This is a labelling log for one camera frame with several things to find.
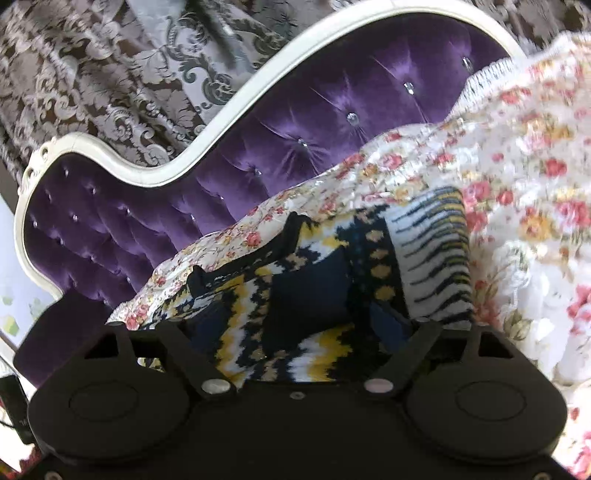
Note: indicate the green cupcake wall sticker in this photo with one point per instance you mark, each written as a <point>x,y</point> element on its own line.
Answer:
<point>10,325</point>

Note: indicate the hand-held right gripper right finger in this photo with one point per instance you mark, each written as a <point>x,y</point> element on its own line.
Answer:
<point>411,348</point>

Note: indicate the grey sheer patterned curtain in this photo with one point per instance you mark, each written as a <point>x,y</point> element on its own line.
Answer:
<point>198,46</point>

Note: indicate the purple tufted sofa white frame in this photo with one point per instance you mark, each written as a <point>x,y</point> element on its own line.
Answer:
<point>323,92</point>

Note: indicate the floral bedspread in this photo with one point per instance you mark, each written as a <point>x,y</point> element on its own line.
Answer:
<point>508,161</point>

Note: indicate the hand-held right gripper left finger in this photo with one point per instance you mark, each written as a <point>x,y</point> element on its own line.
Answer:
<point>184,346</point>

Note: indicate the navy yellow white knit sweater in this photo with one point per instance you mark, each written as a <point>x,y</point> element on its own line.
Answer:
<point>314,286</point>

